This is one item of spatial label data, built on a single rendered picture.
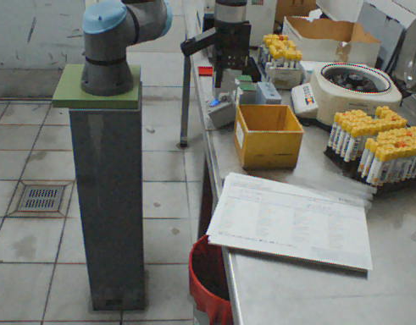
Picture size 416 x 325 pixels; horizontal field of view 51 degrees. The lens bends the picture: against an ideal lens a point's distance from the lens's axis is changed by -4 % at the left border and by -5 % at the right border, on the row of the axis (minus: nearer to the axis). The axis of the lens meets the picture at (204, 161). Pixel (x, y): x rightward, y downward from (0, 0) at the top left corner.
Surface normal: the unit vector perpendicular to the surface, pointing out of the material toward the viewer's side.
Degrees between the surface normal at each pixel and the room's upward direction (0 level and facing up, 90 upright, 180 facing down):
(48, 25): 90
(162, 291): 0
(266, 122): 90
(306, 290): 0
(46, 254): 0
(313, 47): 92
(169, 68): 90
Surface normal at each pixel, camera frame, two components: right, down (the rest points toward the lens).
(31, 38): 0.09, 0.56
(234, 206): 0.07, -0.84
